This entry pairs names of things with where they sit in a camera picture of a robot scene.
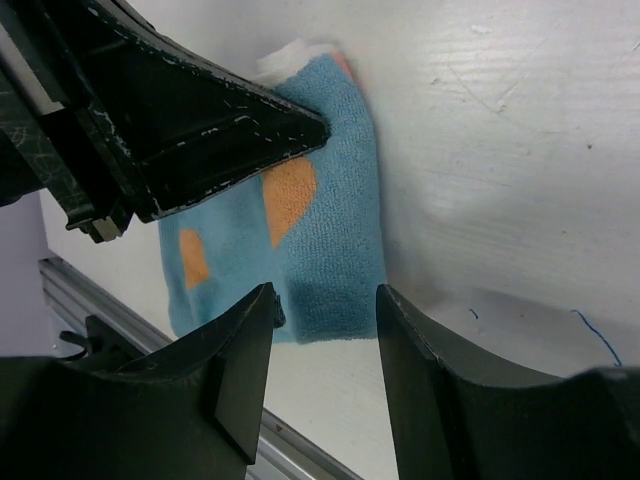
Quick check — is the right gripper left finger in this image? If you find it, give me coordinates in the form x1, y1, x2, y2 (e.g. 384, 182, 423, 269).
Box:
1, 283, 278, 479

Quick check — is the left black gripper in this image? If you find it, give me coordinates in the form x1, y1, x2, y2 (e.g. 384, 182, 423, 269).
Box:
1, 1, 70, 206

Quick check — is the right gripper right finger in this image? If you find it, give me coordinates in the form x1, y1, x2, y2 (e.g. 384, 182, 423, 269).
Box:
376, 285, 639, 479

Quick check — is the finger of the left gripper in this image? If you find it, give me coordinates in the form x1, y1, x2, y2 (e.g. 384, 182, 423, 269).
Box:
29, 1, 329, 243

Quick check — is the blue polka dot towel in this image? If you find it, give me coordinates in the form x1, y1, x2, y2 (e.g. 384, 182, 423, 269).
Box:
158, 39, 386, 344

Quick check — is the aluminium front rail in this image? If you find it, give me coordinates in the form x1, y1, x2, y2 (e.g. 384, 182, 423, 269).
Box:
39, 257, 359, 479

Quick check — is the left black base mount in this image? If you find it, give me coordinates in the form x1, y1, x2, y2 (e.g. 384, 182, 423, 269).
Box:
59, 315, 144, 372

